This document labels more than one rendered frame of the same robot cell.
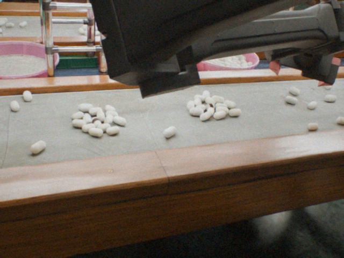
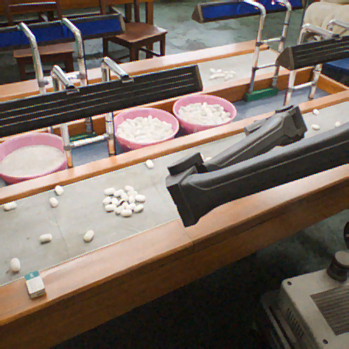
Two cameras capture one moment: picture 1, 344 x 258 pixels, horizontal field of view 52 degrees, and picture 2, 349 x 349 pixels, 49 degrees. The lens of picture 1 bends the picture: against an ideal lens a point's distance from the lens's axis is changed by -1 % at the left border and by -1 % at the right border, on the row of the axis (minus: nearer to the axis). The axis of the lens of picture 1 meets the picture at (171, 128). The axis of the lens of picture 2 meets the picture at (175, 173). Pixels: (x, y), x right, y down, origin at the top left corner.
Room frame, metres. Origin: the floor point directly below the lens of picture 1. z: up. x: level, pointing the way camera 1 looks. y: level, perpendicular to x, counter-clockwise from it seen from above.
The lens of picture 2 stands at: (-0.17, 0.13, 1.55)
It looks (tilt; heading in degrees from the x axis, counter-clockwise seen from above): 38 degrees down; 353
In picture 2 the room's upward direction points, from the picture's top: 3 degrees clockwise
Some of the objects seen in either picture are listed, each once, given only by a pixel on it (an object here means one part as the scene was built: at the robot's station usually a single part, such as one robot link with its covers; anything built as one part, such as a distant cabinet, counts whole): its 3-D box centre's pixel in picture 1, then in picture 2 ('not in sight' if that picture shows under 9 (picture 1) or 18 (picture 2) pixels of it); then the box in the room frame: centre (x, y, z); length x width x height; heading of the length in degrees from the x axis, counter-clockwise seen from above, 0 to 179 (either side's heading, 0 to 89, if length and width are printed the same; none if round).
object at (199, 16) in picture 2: not in sight; (252, 5); (1.69, -0.41, 1.08); 0.62 x 0.08 x 0.07; 115
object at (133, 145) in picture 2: not in sight; (145, 134); (1.14, 0.11, 0.72); 0.27 x 0.27 x 0.10
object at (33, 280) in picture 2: not in sight; (34, 283); (0.41, 0.38, 0.78); 0.06 x 0.04 x 0.02; 25
